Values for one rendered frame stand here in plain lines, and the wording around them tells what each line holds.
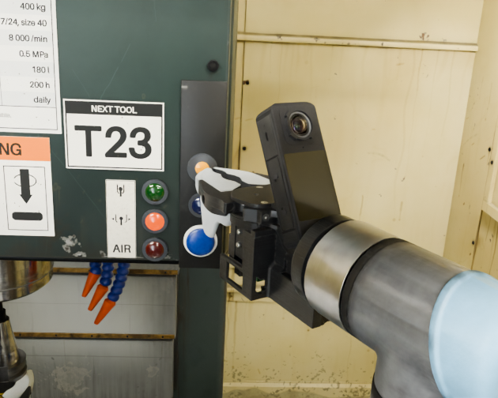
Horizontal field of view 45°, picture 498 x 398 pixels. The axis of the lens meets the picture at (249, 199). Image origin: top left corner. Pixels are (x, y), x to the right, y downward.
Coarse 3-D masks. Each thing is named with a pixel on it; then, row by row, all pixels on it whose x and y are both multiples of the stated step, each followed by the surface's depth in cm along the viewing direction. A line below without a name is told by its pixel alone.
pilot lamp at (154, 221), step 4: (148, 216) 62; (152, 216) 62; (156, 216) 62; (160, 216) 62; (148, 220) 62; (152, 220) 62; (156, 220) 62; (160, 220) 62; (148, 224) 62; (152, 224) 62; (156, 224) 62; (160, 224) 62; (152, 228) 62; (156, 228) 62
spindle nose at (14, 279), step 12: (0, 264) 77; (12, 264) 78; (24, 264) 80; (36, 264) 81; (48, 264) 84; (0, 276) 78; (12, 276) 79; (24, 276) 80; (36, 276) 82; (48, 276) 85; (0, 288) 78; (12, 288) 79; (24, 288) 81; (36, 288) 82; (0, 300) 79
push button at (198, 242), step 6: (198, 228) 63; (192, 234) 62; (198, 234) 62; (204, 234) 62; (192, 240) 62; (198, 240) 62; (204, 240) 63; (210, 240) 63; (192, 246) 63; (198, 246) 63; (204, 246) 63; (210, 246) 63; (192, 252) 63; (198, 252) 63; (204, 252) 63
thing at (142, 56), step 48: (96, 0) 56; (144, 0) 56; (192, 0) 56; (96, 48) 57; (144, 48) 57; (192, 48) 57; (96, 96) 58; (144, 96) 59; (96, 192) 61; (0, 240) 62; (48, 240) 63; (96, 240) 63; (144, 240) 63
